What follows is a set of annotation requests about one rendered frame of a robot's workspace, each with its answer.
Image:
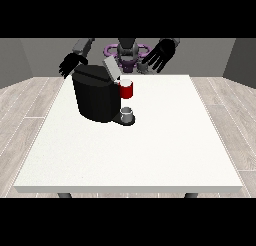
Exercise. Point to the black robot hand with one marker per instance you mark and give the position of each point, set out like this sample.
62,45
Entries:
70,63
164,51

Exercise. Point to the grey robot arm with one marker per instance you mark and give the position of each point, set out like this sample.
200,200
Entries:
82,46
174,41

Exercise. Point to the black coffee machine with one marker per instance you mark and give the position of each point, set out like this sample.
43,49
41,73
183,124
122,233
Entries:
95,96

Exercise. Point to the pale grey machine lid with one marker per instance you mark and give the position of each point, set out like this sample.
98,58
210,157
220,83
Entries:
112,68

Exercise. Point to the red pod holder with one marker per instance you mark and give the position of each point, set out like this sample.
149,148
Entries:
126,89

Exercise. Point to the grey robot trunk purple rings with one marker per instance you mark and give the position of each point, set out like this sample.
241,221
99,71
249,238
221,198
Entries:
126,51

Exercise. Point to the small grey cup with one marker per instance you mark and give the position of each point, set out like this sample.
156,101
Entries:
127,115

